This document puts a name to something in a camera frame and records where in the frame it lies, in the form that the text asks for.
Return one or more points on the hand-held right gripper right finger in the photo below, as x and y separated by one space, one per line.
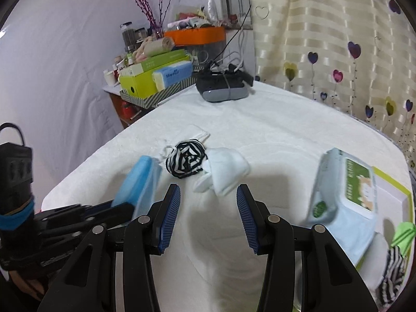
247 217

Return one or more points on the rolled beige towel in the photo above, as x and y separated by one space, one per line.
156 47

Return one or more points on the wooden side cabinet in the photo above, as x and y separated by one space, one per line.
118 110

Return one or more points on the green carton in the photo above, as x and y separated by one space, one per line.
139 81

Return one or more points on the blender jar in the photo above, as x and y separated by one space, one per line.
127 37

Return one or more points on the wet wipes pack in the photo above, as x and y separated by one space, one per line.
331 185

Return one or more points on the black white striped sock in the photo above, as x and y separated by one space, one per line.
185 159
390 276

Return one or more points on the heart print curtain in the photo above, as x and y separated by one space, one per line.
325 39

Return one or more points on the blue tissue pack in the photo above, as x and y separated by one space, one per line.
175 73

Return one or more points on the white face mask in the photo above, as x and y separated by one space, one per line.
198 133

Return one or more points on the white paper cup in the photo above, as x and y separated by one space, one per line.
109 77

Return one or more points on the green edged cardboard box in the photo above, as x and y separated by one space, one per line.
390 195

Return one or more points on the pale white sock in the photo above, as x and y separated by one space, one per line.
227 169

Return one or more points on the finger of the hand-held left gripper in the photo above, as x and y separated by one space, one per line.
123 214
74 210

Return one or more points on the green cloth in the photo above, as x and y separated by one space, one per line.
404 230

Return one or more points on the blue face mask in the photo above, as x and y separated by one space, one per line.
136 182

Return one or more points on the pile of colourful sundries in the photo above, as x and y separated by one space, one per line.
191 21

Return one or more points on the purple decorative branches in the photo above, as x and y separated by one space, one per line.
143 3

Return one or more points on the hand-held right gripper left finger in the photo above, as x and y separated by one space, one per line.
170 214

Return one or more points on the grey black headset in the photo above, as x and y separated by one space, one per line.
224 92

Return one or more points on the person's left hand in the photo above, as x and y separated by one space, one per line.
27 284

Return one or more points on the striped shallow tray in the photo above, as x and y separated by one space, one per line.
152 99

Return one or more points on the orange storage bin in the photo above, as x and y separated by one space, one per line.
195 35

